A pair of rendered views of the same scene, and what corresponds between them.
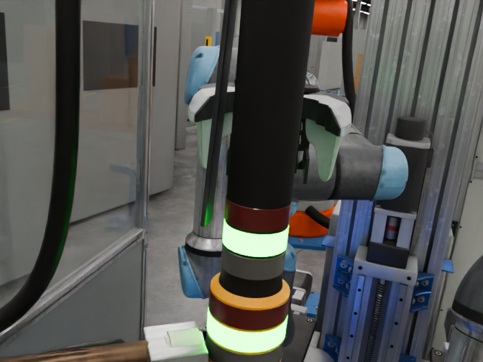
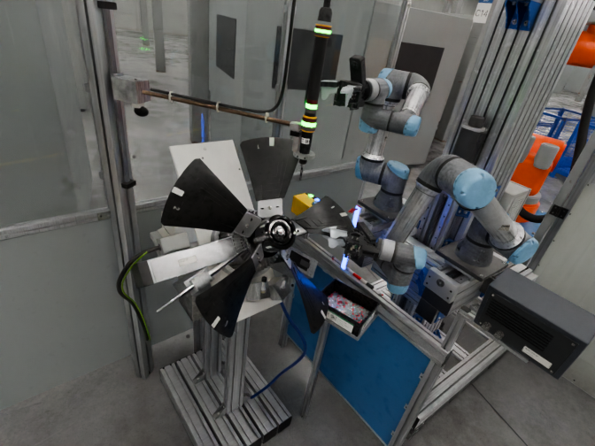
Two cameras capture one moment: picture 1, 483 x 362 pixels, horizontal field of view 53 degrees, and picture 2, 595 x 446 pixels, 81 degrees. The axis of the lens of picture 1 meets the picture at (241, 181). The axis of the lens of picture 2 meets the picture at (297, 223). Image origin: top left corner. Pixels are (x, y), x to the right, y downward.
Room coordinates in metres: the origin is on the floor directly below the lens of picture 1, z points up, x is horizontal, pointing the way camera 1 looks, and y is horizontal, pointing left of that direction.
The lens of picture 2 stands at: (-0.66, -0.59, 1.83)
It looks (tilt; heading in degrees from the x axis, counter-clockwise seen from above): 30 degrees down; 32
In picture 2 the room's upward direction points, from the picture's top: 9 degrees clockwise
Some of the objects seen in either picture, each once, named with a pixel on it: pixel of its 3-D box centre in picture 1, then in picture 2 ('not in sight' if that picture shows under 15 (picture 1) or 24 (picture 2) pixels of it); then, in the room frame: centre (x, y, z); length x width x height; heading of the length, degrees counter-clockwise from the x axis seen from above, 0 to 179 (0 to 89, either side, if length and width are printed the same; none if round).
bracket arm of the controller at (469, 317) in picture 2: not in sight; (493, 332); (0.42, -0.71, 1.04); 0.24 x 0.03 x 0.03; 75
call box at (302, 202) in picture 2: not in sight; (309, 209); (0.66, 0.18, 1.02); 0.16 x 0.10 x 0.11; 75
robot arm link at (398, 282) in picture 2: not in sight; (397, 274); (0.42, -0.37, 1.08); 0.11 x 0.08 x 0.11; 53
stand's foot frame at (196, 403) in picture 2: not in sight; (223, 396); (0.15, 0.22, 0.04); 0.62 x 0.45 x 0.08; 75
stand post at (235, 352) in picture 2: not in sight; (235, 357); (0.13, 0.13, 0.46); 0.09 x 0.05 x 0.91; 165
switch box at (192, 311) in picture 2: not in sight; (194, 289); (0.10, 0.37, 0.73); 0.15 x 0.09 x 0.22; 75
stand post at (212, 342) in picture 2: not in sight; (212, 307); (0.19, 0.35, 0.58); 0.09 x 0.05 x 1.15; 165
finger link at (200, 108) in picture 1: (210, 131); (325, 90); (0.35, 0.03, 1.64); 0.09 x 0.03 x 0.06; 154
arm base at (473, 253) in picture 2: not in sight; (476, 247); (0.85, -0.55, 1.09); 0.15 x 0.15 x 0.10
